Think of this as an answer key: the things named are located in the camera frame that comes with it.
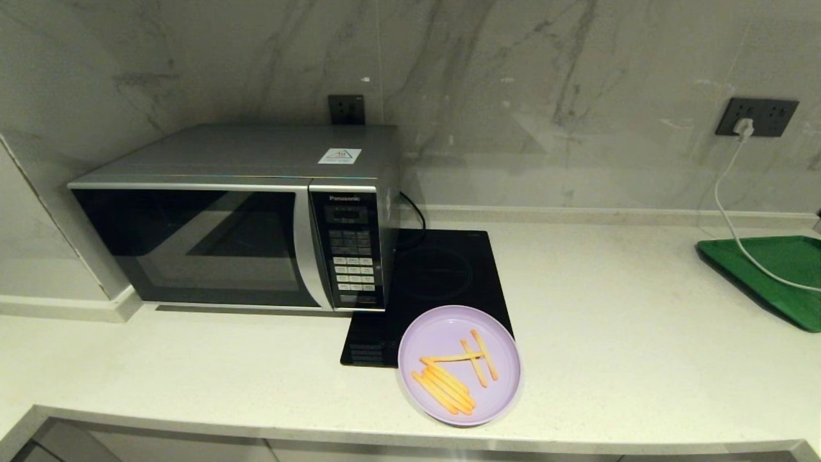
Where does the purple plate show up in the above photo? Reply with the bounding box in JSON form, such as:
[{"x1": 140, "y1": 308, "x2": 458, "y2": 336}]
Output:
[{"x1": 397, "y1": 305, "x2": 523, "y2": 428}]

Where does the silver Panasonic microwave oven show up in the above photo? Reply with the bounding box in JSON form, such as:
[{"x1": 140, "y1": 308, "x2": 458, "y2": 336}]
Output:
[{"x1": 68, "y1": 124, "x2": 403, "y2": 313}]

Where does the black induction cooktop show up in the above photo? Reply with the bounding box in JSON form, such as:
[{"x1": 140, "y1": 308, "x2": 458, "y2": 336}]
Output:
[{"x1": 340, "y1": 228, "x2": 523, "y2": 370}]

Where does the orange french fry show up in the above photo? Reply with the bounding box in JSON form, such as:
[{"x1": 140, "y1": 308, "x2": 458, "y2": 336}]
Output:
[
  {"x1": 426, "y1": 363, "x2": 477, "y2": 406},
  {"x1": 420, "y1": 352, "x2": 484, "y2": 364},
  {"x1": 418, "y1": 373, "x2": 472, "y2": 416},
  {"x1": 470, "y1": 329, "x2": 499, "y2": 381},
  {"x1": 421, "y1": 368, "x2": 475, "y2": 411},
  {"x1": 460, "y1": 339, "x2": 488, "y2": 389},
  {"x1": 410, "y1": 372, "x2": 460, "y2": 416}
]

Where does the green plastic tray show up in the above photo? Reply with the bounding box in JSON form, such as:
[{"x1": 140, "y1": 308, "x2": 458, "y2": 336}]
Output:
[{"x1": 697, "y1": 235, "x2": 821, "y2": 333}]

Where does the black cable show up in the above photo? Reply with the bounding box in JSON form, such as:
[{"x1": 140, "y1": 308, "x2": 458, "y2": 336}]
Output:
[{"x1": 401, "y1": 192, "x2": 427, "y2": 232}]

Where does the small black wall outlet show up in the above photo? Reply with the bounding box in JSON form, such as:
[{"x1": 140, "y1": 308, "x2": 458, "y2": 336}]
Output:
[{"x1": 328, "y1": 95, "x2": 366, "y2": 126}]

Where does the white power cable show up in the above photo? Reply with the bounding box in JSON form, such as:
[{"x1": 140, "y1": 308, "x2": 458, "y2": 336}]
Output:
[{"x1": 713, "y1": 134, "x2": 821, "y2": 293}]

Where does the wide black wall outlet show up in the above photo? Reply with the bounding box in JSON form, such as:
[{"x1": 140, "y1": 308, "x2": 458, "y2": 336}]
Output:
[{"x1": 715, "y1": 98, "x2": 799, "y2": 137}]

